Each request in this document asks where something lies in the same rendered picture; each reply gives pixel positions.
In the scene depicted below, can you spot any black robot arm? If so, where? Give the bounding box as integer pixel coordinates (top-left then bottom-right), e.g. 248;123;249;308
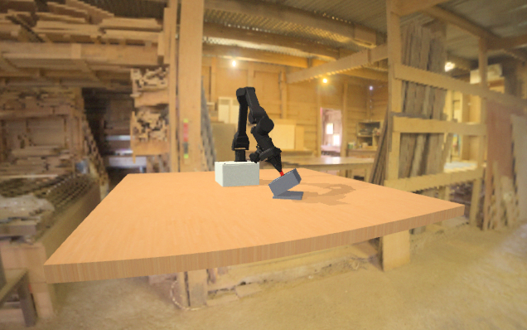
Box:
231;86;274;163

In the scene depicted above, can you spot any grey sloped panel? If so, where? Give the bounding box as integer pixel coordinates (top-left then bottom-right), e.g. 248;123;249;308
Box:
268;168;304;201

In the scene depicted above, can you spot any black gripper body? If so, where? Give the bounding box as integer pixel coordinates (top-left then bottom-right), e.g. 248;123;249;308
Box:
257;135;282;161

